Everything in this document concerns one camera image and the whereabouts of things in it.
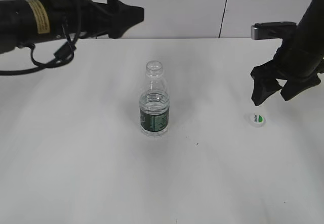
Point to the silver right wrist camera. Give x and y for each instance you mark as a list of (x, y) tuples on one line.
[(272, 30)]

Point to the white green bottle cap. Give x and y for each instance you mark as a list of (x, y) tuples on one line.
[(256, 120)]

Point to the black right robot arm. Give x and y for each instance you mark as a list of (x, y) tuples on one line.
[(307, 40)]

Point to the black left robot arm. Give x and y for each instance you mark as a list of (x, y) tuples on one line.
[(34, 21)]

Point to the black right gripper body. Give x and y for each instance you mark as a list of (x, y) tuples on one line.
[(301, 70)]

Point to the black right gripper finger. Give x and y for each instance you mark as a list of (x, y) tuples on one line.
[(293, 87), (263, 89)]

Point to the clear plastic water bottle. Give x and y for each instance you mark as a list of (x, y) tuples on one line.
[(154, 101)]

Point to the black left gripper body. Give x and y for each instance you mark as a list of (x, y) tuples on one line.
[(84, 13)]

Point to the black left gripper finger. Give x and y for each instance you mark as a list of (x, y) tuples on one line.
[(122, 17)]

